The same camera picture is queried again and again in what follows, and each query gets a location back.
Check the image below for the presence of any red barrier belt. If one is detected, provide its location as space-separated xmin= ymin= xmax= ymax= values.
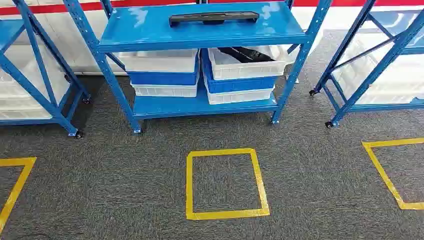
xmin=0 ymin=0 xmax=197 ymax=16
xmin=207 ymin=0 xmax=424 ymax=8

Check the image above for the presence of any black plastic part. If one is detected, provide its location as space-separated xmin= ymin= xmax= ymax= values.
xmin=217 ymin=46 xmax=276 ymax=64

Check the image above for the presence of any black perforated plastic plate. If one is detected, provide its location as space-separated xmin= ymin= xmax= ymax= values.
xmin=169 ymin=11 xmax=260 ymax=28

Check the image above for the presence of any yellow tape square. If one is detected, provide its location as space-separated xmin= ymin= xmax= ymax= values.
xmin=0 ymin=157 xmax=37 ymax=234
xmin=361 ymin=138 xmax=424 ymax=211
xmin=185 ymin=148 xmax=271 ymax=221

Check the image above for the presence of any blue metal shelf rack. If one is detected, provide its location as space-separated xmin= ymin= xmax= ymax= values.
xmin=0 ymin=0 xmax=92 ymax=139
xmin=62 ymin=0 xmax=333 ymax=135
xmin=308 ymin=0 xmax=424 ymax=129

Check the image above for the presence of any blue plastic bin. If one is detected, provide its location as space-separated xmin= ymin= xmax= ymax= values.
xmin=201 ymin=48 xmax=278 ymax=95
xmin=126 ymin=62 xmax=201 ymax=86

